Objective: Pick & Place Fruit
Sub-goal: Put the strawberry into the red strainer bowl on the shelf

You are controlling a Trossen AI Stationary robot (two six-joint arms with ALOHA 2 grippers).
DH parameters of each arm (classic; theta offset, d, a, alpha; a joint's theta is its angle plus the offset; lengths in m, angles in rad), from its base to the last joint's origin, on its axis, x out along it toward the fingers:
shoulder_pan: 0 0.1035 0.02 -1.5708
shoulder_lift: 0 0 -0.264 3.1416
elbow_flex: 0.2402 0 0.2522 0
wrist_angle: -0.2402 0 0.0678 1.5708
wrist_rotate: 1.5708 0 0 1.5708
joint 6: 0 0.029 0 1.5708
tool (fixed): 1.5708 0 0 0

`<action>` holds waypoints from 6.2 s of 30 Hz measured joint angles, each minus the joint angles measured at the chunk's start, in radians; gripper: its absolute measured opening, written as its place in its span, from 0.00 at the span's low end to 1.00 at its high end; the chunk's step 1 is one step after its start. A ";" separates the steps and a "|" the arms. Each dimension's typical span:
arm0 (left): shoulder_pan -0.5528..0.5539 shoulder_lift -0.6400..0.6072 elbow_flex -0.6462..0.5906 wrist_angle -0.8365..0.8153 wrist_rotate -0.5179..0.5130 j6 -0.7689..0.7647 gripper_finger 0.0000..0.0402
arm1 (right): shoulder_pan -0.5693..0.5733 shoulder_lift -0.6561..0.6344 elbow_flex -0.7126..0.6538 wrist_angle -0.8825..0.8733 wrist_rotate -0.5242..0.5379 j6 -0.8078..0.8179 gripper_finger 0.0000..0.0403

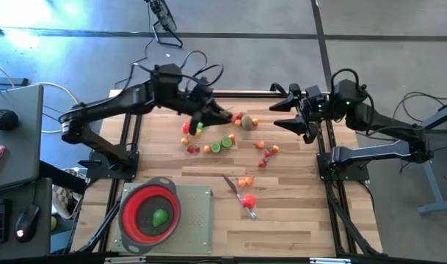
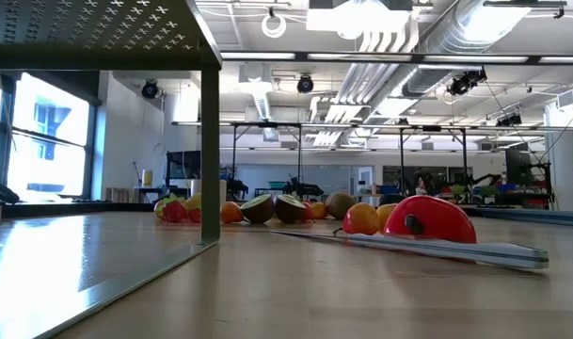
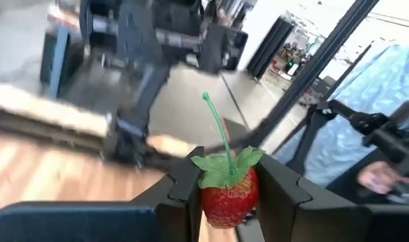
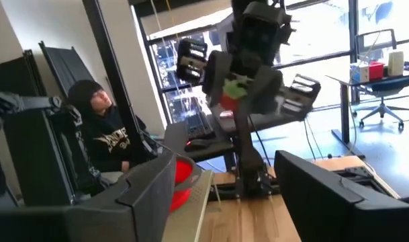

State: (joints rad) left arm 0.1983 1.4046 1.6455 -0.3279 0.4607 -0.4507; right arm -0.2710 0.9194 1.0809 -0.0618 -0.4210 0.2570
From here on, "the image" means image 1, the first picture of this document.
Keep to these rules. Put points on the green perforated metal stand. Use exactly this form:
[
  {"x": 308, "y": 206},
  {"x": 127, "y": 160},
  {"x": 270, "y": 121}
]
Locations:
[{"x": 197, "y": 220}]

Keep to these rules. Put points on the dark grey desk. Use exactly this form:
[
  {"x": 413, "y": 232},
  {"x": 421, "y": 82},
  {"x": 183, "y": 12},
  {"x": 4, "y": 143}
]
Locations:
[{"x": 39, "y": 198}]

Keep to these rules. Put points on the checkered bag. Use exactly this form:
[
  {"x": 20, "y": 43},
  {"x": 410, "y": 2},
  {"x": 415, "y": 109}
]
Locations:
[{"x": 63, "y": 199}]

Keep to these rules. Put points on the black frame clamp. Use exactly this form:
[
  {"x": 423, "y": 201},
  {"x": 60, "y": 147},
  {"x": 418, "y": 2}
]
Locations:
[{"x": 278, "y": 88}]

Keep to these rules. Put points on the blue-grey desk frame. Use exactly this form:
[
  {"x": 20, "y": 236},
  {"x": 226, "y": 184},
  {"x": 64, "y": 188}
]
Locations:
[{"x": 434, "y": 183}]

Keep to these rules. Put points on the grey side desk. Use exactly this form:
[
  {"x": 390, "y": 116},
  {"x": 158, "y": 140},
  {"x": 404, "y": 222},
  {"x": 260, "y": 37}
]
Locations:
[{"x": 21, "y": 146}]

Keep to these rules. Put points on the black floor fan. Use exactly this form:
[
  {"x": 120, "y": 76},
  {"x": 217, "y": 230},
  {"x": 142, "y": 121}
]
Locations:
[{"x": 166, "y": 16}]

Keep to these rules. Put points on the black diagonal frame strut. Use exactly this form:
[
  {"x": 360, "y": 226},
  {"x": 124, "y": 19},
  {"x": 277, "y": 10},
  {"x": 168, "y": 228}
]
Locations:
[
  {"x": 351, "y": 227},
  {"x": 102, "y": 227}
]

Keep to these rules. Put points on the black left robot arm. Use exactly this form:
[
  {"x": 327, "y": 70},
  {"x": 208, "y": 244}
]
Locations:
[{"x": 109, "y": 100}]

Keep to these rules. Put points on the small yellow-red peach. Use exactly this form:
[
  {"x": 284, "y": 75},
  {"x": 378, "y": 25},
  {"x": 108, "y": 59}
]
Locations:
[
  {"x": 232, "y": 137},
  {"x": 185, "y": 140}
]

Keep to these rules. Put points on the green pear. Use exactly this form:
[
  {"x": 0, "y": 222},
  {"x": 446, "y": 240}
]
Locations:
[{"x": 160, "y": 218}]

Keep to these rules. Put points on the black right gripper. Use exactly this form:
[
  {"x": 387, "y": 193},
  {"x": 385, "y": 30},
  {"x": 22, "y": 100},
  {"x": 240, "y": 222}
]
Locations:
[{"x": 315, "y": 104}]

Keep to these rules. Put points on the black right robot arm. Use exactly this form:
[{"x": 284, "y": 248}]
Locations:
[{"x": 384, "y": 122}]

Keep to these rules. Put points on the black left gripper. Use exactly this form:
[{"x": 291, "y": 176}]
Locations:
[{"x": 201, "y": 99}]

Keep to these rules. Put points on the red collapsible colander bowl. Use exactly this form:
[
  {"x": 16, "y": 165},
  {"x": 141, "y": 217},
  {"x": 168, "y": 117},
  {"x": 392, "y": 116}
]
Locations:
[{"x": 131, "y": 220}]

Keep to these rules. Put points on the black computer mouse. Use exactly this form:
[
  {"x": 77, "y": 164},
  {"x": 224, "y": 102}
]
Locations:
[{"x": 26, "y": 220}]

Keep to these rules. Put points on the whole brown kiwi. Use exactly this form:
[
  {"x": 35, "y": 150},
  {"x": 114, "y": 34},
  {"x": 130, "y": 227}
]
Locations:
[{"x": 247, "y": 122}]

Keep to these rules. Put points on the small green fruit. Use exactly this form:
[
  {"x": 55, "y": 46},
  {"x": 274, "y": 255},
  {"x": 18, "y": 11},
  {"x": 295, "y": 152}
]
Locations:
[{"x": 201, "y": 125}]

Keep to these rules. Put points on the red half apple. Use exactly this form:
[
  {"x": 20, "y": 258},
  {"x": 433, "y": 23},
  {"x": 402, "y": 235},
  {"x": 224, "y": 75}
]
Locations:
[{"x": 249, "y": 201}]

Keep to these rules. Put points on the yellow-green ball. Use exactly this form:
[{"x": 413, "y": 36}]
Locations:
[{"x": 53, "y": 222}]

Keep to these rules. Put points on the silver aluminium bar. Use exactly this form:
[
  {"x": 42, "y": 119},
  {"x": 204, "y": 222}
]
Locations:
[
  {"x": 124, "y": 260},
  {"x": 329, "y": 261}
]

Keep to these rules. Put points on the red strawberry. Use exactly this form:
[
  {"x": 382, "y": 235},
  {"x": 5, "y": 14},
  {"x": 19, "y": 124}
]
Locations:
[
  {"x": 262, "y": 163},
  {"x": 197, "y": 148},
  {"x": 190, "y": 149},
  {"x": 239, "y": 116},
  {"x": 268, "y": 153}
]

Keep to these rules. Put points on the red pear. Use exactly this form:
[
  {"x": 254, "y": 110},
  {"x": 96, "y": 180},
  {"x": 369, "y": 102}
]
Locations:
[{"x": 185, "y": 127}]

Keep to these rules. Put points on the black portable speaker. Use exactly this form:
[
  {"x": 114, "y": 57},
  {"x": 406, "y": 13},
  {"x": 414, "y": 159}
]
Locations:
[{"x": 3, "y": 120}]

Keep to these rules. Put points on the yellow lemon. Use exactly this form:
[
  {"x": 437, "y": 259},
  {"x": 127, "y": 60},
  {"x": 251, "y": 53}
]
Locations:
[{"x": 197, "y": 132}]

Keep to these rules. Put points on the black aluminium table frame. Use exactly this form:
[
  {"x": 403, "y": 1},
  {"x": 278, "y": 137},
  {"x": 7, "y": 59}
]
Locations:
[{"x": 245, "y": 94}]

